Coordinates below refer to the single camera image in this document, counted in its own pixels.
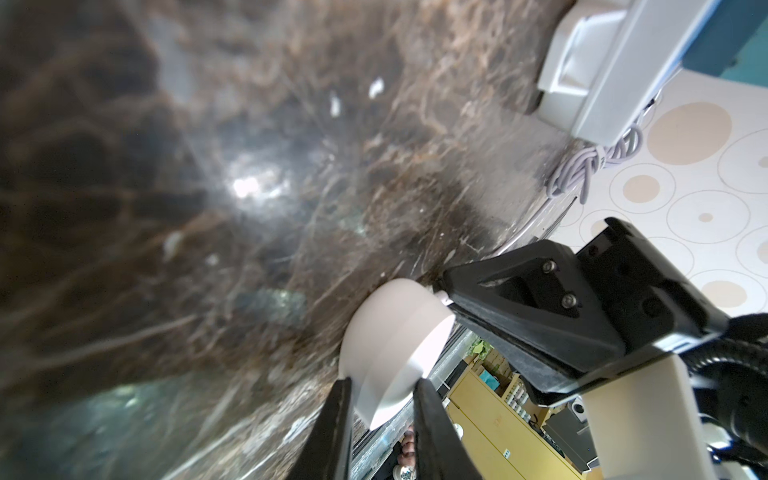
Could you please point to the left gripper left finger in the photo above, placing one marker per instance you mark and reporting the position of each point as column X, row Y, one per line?
column 326, row 453

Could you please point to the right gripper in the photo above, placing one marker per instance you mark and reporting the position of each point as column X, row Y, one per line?
column 648, row 294

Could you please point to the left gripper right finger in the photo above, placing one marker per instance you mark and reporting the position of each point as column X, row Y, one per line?
column 439, row 451

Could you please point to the white earbud case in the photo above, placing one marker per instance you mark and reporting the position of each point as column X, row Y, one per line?
column 393, row 340

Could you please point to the white power strip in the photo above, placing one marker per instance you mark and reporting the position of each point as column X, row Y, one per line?
column 607, row 59

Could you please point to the teal charger adapter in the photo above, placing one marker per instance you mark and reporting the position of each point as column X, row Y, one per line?
column 732, row 44

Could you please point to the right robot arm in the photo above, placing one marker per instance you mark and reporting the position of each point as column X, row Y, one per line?
column 729, row 372

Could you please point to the yellow wooden cabinet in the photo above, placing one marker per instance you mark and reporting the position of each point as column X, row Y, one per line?
column 499, row 442

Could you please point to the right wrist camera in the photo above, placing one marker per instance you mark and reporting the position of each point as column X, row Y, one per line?
column 645, row 425

